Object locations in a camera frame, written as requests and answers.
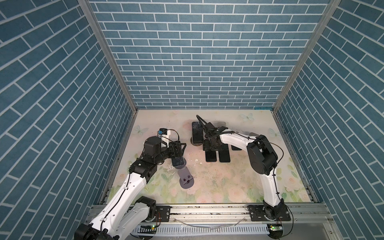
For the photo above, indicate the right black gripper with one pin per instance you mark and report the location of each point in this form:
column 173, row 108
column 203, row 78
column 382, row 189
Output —
column 205, row 146

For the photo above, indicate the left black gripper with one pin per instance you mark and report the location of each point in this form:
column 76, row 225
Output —
column 179, row 153

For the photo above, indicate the shiny phone stand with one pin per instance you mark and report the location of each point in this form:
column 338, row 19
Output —
column 175, row 161
column 235, row 148
column 211, row 156

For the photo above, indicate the black phone back stand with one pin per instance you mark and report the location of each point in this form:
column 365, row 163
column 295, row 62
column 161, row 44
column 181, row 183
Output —
column 197, row 131

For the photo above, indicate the black phone stand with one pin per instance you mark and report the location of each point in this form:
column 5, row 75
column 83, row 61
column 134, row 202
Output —
column 224, row 156
column 197, row 131

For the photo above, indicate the grey phone stand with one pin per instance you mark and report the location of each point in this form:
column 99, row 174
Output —
column 186, row 178
column 219, row 124

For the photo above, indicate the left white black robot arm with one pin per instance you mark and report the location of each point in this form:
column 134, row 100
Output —
column 125, row 211

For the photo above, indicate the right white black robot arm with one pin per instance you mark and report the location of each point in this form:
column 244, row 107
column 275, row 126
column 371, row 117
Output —
column 263, row 160

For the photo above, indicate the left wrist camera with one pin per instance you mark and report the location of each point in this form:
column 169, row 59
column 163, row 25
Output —
column 164, row 133

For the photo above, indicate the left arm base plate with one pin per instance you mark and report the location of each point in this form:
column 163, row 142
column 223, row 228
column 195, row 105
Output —
column 163, row 212

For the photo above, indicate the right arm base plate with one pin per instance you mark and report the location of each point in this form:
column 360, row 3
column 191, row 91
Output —
column 262, row 213

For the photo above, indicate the white slotted cable duct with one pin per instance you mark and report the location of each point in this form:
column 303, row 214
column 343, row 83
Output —
column 183, row 230

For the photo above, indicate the aluminium mounting rail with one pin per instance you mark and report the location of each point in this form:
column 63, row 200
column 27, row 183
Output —
column 311, row 213

